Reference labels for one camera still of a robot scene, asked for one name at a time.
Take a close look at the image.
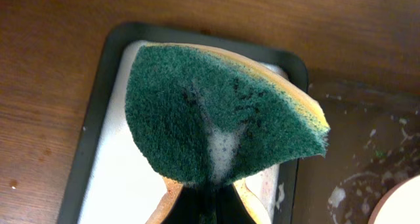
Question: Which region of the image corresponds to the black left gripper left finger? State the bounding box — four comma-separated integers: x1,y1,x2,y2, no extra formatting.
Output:
161,187,213,224

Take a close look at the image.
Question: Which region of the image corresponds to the green and yellow sponge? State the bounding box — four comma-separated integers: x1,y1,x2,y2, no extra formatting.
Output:
124,41,331,224

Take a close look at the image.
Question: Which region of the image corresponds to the pink plate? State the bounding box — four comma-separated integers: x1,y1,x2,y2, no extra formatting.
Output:
368,175,419,224

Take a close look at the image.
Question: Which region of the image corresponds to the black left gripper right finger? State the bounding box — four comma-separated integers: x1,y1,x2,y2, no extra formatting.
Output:
215,184,255,224

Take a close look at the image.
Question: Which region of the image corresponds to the large brown serving tray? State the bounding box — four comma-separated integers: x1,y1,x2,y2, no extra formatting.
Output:
293,81,419,223

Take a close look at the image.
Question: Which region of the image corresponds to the small black tray white liner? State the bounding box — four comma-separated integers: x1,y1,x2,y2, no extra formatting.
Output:
58,22,308,223

